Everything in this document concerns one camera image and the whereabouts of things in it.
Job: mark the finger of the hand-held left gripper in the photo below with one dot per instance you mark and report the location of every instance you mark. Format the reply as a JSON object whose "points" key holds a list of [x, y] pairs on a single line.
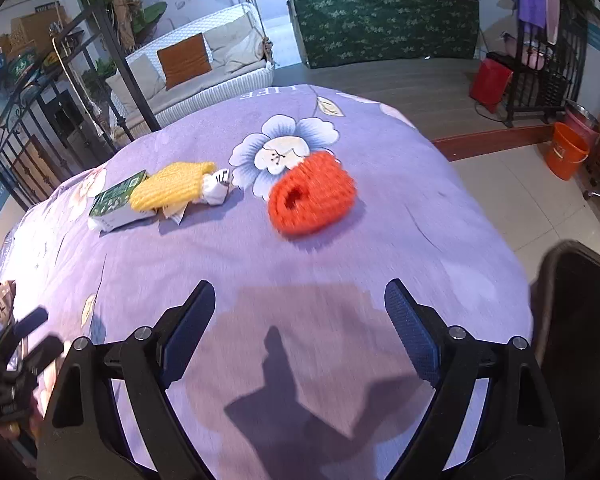
{"points": [[42, 352], [27, 322]]}

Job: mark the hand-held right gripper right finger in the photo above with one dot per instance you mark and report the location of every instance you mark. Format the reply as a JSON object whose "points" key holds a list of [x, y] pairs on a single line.
{"points": [[412, 325]]}

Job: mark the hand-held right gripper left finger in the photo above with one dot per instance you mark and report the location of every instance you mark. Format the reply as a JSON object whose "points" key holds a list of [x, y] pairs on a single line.
{"points": [[190, 330]]}

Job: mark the white paper scrap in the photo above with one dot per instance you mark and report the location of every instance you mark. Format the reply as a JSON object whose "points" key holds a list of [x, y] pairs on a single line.
{"points": [[172, 212]]}

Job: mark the green drink carton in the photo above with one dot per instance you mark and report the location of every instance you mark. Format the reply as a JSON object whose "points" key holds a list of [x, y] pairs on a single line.
{"points": [[112, 205]]}

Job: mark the small crumpled white paper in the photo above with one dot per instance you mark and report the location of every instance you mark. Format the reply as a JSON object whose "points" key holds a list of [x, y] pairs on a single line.
{"points": [[217, 187]]}

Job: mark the yellow foam fruit net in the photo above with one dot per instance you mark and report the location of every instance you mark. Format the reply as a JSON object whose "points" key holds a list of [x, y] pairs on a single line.
{"points": [[175, 185]]}

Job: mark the orange foam fruit net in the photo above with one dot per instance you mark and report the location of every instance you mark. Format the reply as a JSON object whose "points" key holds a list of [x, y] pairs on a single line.
{"points": [[320, 200]]}

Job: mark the black metal rack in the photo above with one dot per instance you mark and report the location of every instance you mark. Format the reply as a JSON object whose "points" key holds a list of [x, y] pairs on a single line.
{"points": [[60, 105]]}

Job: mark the orange bucket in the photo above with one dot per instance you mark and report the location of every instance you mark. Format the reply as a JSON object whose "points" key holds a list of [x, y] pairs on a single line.
{"points": [[565, 155]]}

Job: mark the white wicker swing sofa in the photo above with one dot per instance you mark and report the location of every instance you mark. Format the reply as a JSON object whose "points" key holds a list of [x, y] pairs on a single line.
{"points": [[215, 95]]}

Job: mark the red bag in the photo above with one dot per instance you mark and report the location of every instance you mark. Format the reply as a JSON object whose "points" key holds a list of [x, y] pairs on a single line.
{"points": [[490, 85]]}

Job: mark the white sofa cushion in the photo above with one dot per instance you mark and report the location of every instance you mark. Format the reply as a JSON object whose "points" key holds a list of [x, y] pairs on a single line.
{"points": [[230, 45], [130, 82]]}

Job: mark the pink bin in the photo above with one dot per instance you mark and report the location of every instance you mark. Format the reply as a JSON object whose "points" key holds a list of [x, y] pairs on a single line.
{"points": [[582, 127]]}

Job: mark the orange sofa cushion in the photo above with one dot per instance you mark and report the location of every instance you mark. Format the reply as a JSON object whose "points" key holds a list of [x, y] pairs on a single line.
{"points": [[182, 60]]}

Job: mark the black towel rack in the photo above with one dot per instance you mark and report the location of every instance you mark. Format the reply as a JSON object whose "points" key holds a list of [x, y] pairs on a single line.
{"points": [[555, 80]]}

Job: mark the cardboard box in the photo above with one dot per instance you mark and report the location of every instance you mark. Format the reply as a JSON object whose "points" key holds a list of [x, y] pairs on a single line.
{"points": [[35, 27]]}

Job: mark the green floral covered table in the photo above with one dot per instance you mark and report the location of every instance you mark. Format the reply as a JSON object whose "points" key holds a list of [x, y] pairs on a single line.
{"points": [[380, 25]]}

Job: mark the pink towel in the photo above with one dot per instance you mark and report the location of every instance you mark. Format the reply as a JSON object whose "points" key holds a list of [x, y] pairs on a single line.
{"points": [[552, 15]]}

